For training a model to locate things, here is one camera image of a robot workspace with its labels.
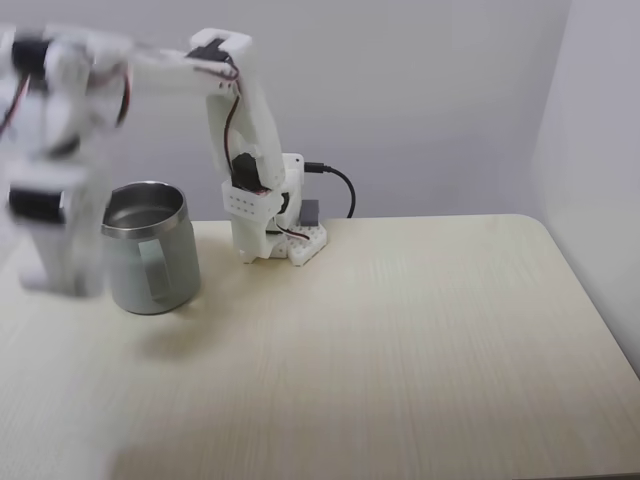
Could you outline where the green steel-lined cup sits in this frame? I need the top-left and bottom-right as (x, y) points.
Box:
(101, 180), (203, 317)

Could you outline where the black usb cable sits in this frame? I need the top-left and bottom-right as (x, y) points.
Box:
(303, 160), (357, 221)

